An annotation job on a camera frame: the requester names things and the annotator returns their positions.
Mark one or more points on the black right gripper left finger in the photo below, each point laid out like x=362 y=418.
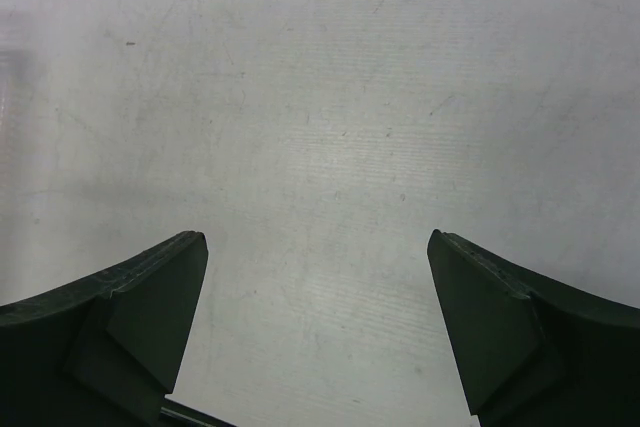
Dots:
x=106 y=349

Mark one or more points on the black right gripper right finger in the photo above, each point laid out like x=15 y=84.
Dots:
x=531 y=350

